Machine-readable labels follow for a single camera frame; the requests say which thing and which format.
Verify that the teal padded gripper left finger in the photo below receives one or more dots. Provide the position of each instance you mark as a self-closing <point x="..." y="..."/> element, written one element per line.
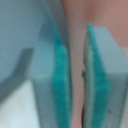
<point x="49" y="72"/>

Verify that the brown stove top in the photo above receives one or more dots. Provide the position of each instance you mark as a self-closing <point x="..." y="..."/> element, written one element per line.
<point x="110" y="13"/>

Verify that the teal padded gripper right finger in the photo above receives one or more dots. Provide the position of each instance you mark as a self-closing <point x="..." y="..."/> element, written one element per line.
<point x="106" y="79"/>

